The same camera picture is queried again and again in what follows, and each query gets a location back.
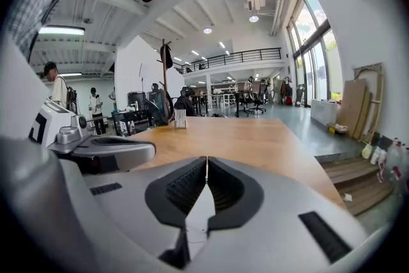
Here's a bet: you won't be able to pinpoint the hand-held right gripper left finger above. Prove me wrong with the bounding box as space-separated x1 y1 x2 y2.
82 155 209 267

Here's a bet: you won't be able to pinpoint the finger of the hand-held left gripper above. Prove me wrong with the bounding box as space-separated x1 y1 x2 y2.
72 138 157 173
90 136 151 144

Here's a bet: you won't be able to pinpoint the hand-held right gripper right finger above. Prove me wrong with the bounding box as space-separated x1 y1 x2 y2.
206 156 369 267

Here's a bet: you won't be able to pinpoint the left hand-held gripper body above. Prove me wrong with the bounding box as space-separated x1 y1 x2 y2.
27 98 94 155

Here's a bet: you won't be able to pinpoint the black backpack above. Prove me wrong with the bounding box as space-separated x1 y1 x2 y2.
144 82 175 126

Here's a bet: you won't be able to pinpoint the wooden coat rack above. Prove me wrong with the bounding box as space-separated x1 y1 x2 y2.
156 38 174 125

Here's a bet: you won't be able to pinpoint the wooden steps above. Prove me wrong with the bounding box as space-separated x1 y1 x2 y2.
318 155 395 217

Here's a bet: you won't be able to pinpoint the long ceiling light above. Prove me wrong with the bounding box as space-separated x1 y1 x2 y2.
38 25 86 36

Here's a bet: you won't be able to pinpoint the small yellow box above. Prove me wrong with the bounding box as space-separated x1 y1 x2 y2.
328 123 350 136

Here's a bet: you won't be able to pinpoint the background office desk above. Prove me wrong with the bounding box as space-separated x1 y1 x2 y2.
191 91 244 116

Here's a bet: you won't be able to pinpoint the white plastic bottle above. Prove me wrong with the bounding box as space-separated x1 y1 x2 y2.
370 144 383 166

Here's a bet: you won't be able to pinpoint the white low cabinet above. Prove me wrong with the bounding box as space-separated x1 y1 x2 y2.
310 98 340 128

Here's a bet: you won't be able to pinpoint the black office chair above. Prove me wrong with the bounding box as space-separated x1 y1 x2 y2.
237 81 254 118
249 79 268 115

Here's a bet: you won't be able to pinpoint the brown cardboard sheets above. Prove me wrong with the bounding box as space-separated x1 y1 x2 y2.
337 77 373 139

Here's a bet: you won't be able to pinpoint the black balcony railing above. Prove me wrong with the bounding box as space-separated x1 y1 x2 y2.
173 47 282 75

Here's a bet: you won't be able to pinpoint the wooden frame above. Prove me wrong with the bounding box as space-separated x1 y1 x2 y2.
352 61 385 144

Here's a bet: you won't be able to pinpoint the large glass window wall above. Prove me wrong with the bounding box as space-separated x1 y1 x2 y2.
285 0 337 108

